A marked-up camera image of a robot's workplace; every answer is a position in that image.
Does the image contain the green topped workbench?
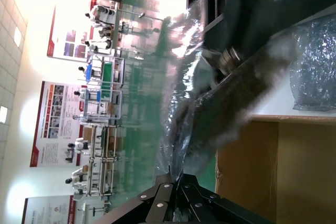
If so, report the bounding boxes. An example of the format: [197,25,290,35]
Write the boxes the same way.
[101,61,124,90]

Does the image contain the flat blue-grey antistatic bag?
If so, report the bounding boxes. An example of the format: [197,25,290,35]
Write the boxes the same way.
[288,15,336,112]

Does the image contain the black slotted container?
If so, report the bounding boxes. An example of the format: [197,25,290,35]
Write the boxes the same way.
[187,0,336,59]

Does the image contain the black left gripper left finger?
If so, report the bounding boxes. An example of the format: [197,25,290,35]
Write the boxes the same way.
[91,174,176,224]

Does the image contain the bagged graphics card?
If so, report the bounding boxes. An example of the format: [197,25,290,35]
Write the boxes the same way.
[151,0,300,183]

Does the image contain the white humanoid robot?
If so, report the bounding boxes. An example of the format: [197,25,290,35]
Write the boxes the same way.
[84,38,113,52]
[67,136,92,158]
[65,167,90,192]
[84,5,117,27]

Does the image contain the brown cardboard box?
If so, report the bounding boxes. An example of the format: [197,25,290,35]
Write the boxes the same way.
[214,113,336,224]

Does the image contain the ceiling light panel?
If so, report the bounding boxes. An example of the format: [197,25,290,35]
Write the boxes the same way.
[13,26,24,47]
[0,105,8,124]

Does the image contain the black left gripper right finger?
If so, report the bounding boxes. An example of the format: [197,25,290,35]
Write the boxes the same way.
[177,173,275,224]

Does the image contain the red framed poster board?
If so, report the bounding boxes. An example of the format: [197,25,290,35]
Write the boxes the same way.
[29,80,89,168]
[46,0,92,59]
[22,196,89,224]

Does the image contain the graphics card with silver bracket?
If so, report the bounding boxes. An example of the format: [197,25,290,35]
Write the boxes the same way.
[183,35,300,151]

